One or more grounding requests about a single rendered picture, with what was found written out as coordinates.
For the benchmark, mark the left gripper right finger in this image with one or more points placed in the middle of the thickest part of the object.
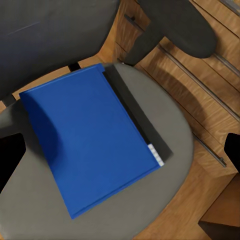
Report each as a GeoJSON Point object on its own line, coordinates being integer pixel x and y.
{"type": "Point", "coordinates": [232, 149]}

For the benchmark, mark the cabinet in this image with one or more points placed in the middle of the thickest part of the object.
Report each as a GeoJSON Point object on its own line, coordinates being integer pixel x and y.
{"type": "Point", "coordinates": [207, 90]}
{"type": "Point", "coordinates": [222, 220]}

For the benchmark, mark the swivel chair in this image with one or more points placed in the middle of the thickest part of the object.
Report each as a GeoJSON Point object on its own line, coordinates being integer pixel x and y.
{"type": "Point", "coordinates": [38, 37]}

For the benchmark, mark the bookcase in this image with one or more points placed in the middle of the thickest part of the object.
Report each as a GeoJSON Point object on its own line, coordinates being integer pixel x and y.
{"type": "Point", "coordinates": [107, 50]}

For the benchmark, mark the folder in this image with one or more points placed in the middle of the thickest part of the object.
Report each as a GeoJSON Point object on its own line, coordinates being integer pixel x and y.
{"type": "Point", "coordinates": [91, 140]}

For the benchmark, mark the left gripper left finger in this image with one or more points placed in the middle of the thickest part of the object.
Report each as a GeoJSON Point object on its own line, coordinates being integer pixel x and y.
{"type": "Point", "coordinates": [12, 149]}

